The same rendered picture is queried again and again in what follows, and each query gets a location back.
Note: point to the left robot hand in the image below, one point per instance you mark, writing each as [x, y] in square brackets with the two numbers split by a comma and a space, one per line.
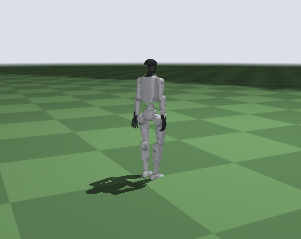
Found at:
[134, 121]

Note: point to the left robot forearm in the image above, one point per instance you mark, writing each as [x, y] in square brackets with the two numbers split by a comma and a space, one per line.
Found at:
[137, 106]

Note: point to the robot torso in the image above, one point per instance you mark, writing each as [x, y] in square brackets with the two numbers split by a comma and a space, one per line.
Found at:
[149, 95]

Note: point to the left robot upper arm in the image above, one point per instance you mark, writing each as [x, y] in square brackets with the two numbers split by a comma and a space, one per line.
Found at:
[138, 90]

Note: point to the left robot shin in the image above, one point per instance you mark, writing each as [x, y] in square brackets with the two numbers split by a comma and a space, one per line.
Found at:
[145, 157]

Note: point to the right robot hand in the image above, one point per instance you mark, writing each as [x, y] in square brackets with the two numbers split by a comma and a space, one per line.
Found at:
[163, 123]

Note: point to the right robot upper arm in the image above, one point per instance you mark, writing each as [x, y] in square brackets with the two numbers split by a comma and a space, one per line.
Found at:
[160, 87]

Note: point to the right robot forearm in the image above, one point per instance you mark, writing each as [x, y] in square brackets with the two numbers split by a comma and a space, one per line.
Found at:
[162, 106]

